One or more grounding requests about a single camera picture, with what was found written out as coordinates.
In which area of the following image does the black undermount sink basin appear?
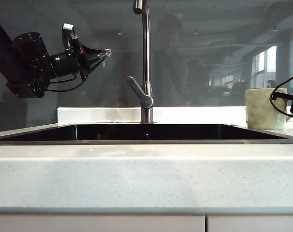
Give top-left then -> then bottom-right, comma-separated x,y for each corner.
0,123 -> 289,145

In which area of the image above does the narrow grey cabinet door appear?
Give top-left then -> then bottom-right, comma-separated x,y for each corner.
207,215 -> 293,232

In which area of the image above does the left wrist camera white-capped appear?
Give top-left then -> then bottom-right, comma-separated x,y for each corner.
61,23 -> 80,52

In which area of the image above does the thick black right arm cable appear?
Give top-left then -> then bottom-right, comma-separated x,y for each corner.
269,72 -> 293,119

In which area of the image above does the white backsplash ledge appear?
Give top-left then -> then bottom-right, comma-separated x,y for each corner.
56,106 -> 249,124

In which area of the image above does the chrome gooseneck faucet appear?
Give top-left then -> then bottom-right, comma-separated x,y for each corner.
133,0 -> 154,124

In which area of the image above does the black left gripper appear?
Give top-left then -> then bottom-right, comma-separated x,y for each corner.
50,42 -> 112,76

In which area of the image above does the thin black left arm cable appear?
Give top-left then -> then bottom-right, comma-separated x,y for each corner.
45,73 -> 88,92

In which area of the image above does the grey faucet lever handle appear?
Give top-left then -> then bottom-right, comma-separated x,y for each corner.
126,75 -> 154,109

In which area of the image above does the pale green dimpled mug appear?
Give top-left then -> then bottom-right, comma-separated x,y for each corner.
244,87 -> 293,130

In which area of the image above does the wide grey cabinet door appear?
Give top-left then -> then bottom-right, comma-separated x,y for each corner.
0,215 -> 206,232

